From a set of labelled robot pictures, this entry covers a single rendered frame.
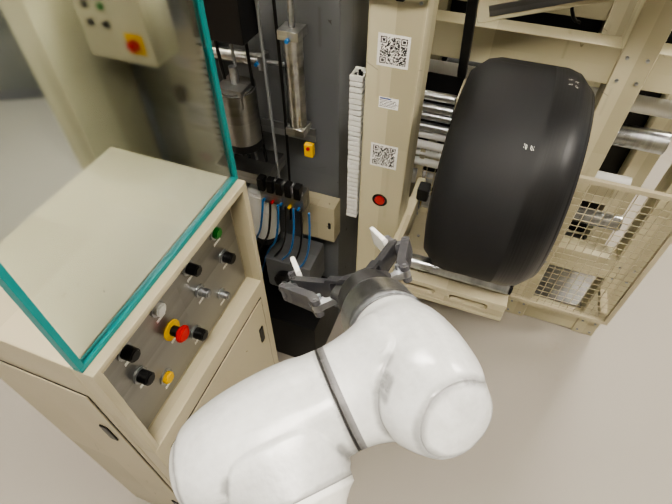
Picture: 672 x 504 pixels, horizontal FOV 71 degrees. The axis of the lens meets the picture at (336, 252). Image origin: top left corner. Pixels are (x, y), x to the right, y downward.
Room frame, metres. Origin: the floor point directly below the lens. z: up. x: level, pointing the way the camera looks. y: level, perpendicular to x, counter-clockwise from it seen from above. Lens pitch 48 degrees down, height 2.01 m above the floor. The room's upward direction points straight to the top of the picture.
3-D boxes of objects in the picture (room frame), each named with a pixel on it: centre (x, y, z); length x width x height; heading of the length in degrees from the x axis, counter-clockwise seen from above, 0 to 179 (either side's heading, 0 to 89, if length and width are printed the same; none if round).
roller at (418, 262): (0.90, -0.35, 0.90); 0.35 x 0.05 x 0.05; 69
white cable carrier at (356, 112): (1.11, -0.06, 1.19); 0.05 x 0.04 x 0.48; 159
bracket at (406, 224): (1.10, -0.23, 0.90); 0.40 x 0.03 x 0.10; 159
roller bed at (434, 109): (1.47, -0.33, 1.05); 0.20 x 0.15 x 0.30; 69
